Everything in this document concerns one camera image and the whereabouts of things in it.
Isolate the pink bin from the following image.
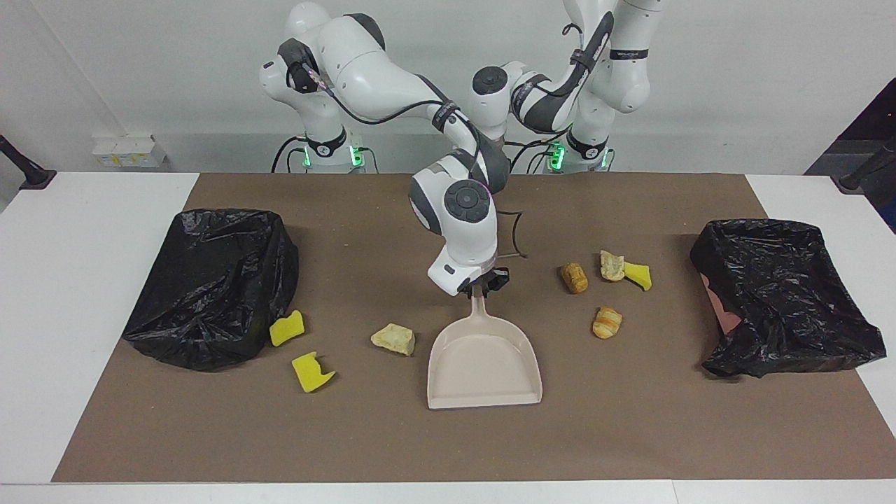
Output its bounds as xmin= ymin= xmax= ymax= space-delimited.
xmin=702 ymin=274 xmax=744 ymax=335

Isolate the small yellow sponge piece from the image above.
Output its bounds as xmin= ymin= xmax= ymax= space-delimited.
xmin=622 ymin=261 xmax=654 ymax=292

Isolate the blocky yellow sponge piece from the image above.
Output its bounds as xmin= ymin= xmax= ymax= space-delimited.
xmin=269 ymin=309 xmax=306 ymax=348

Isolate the black background panel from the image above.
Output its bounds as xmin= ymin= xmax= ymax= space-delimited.
xmin=805 ymin=87 xmax=896 ymax=176

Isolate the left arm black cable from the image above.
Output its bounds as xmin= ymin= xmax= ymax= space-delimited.
xmin=518 ymin=10 xmax=617 ymax=99

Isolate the beige plastic dustpan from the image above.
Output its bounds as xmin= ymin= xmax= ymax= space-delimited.
xmin=426 ymin=283 xmax=544 ymax=411

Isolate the black base cable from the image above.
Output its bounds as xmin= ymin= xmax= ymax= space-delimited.
xmin=272 ymin=135 xmax=307 ymax=174
xmin=510 ymin=136 xmax=561 ymax=174

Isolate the white wall socket box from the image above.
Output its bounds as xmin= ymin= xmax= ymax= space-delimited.
xmin=92 ymin=134 xmax=169 ymax=169

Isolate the black plastic trash bag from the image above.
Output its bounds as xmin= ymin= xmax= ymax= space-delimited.
xmin=689 ymin=218 xmax=888 ymax=379
xmin=122 ymin=207 xmax=300 ymax=372

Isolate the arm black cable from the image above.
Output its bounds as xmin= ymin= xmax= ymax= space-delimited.
xmin=280 ymin=38 xmax=529 ymax=260
xmin=518 ymin=10 xmax=617 ymax=99

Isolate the black stand leg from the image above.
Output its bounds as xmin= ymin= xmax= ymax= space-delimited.
xmin=838 ymin=136 xmax=896 ymax=193
xmin=0 ymin=134 xmax=57 ymax=191

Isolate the brown cork-like bread piece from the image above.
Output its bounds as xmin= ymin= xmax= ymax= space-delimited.
xmin=559 ymin=262 xmax=590 ymax=295

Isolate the hooked yellow sponge piece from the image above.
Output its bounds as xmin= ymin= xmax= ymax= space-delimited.
xmin=290 ymin=351 xmax=337 ymax=393

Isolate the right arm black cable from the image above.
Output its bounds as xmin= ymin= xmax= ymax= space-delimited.
xmin=280 ymin=38 xmax=529 ymax=260

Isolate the orange striped bread piece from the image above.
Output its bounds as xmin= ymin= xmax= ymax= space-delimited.
xmin=591 ymin=306 xmax=624 ymax=340

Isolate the brown paper table mat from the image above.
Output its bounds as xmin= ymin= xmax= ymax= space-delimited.
xmin=51 ymin=173 xmax=896 ymax=484

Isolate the pale cream scrap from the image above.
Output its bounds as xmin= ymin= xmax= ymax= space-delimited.
xmin=599 ymin=250 xmax=627 ymax=283

